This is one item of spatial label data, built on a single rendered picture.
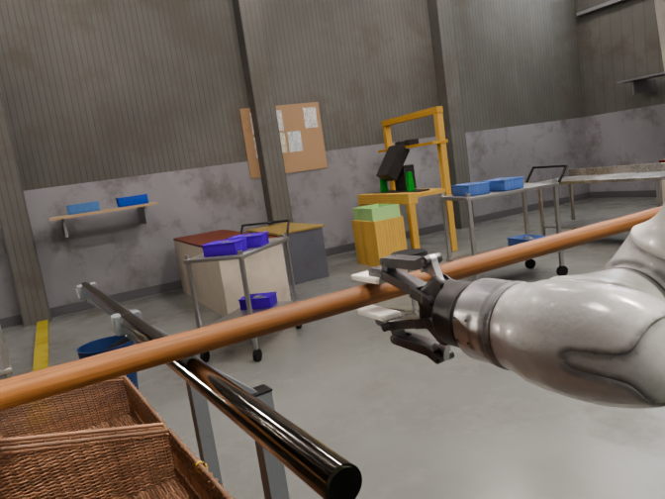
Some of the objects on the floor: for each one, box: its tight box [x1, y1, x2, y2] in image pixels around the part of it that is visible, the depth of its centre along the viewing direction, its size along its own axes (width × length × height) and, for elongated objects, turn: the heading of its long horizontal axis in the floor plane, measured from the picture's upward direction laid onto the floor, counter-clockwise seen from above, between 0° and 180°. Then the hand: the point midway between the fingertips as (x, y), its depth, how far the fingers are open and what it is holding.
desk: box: [245, 222, 330, 286], centre depth 754 cm, size 63×123×66 cm, turn 70°
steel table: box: [534, 162, 665, 236], centre depth 671 cm, size 65×169×87 cm, turn 70°
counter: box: [173, 230, 291, 317], centre depth 668 cm, size 68×222×73 cm, turn 70°
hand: (374, 294), depth 79 cm, fingers open, 4 cm apart
